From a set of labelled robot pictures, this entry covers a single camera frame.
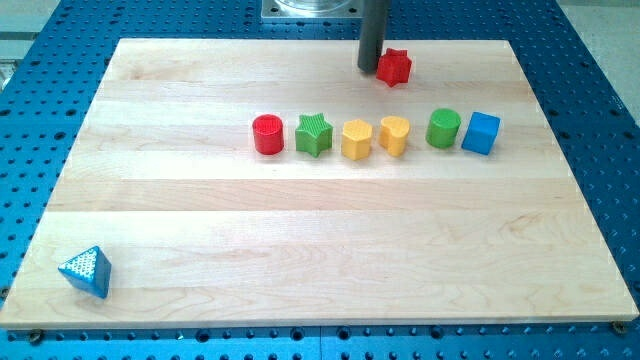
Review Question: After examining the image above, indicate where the red star block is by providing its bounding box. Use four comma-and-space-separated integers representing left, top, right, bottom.
376, 48, 412, 87

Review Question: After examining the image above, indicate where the green star block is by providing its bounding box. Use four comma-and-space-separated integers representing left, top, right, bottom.
295, 113, 333, 157

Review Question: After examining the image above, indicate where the yellow hexagon block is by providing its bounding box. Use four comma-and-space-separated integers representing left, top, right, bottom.
341, 119, 373, 161

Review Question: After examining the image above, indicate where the red cylinder block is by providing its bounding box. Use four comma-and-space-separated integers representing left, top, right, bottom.
252, 114, 284, 155

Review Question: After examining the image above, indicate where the yellow heart block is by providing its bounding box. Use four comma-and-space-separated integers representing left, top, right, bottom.
378, 116, 411, 157

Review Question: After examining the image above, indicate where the wooden board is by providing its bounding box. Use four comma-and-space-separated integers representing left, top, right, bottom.
1, 38, 638, 329

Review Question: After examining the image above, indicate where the green cylinder block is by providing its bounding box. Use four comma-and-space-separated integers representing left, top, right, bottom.
425, 108, 461, 149

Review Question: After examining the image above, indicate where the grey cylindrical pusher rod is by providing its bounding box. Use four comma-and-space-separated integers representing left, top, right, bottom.
357, 0, 391, 74

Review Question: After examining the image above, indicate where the blue cube block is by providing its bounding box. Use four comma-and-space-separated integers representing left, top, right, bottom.
461, 112, 501, 155

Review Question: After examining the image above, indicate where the blue triangle block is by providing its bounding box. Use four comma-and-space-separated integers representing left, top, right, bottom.
58, 246, 112, 299

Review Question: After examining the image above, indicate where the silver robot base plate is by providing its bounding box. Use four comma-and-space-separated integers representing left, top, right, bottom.
261, 0, 364, 20

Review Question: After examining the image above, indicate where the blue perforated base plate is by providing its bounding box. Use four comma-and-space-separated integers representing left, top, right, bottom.
1, 1, 639, 359

